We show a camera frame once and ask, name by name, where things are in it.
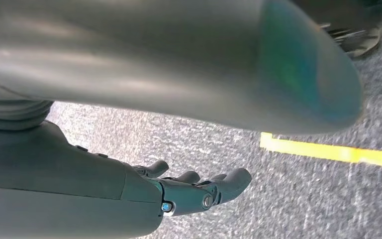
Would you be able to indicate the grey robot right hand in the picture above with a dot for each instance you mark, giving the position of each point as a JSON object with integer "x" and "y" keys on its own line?
{"x": 62, "y": 198}

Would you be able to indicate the grey robot leg shell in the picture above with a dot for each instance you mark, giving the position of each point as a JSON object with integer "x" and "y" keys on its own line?
{"x": 145, "y": 49}

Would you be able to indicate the yellow floor tape square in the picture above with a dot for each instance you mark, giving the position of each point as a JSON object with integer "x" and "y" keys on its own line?
{"x": 326, "y": 152}

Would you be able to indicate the dark robot foot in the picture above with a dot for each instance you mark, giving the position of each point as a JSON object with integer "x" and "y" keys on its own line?
{"x": 355, "y": 39}

